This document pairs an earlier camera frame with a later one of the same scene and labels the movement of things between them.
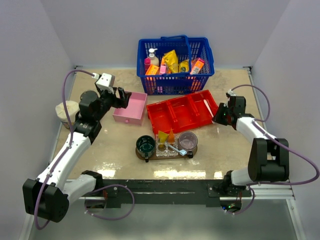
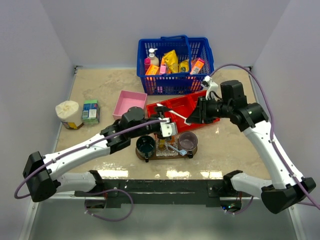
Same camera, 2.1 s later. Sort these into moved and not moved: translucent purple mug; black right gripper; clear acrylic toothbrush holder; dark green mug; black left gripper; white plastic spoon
Moved: black left gripper; black right gripper
Not moved: translucent purple mug; dark green mug; white plastic spoon; clear acrylic toothbrush holder
